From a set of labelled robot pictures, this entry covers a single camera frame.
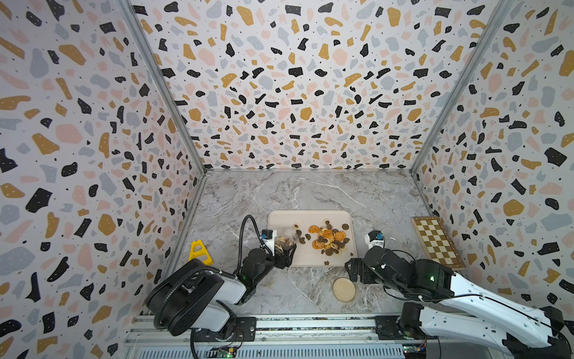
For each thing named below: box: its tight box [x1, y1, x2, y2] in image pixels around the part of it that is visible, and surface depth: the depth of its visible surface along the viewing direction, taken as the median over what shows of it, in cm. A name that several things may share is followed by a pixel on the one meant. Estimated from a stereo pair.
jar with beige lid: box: [275, 228, 299, 255], surface depth 87 cm
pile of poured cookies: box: [307, 218, 351, 256], surface depth 95 cm
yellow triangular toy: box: [188, 239, 214, 266], surface depth 92 cm
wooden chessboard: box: [411, 216, 467, 271], surface depth 94 cm
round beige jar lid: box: [331, 277, 356, 303], surface depth 83 cm
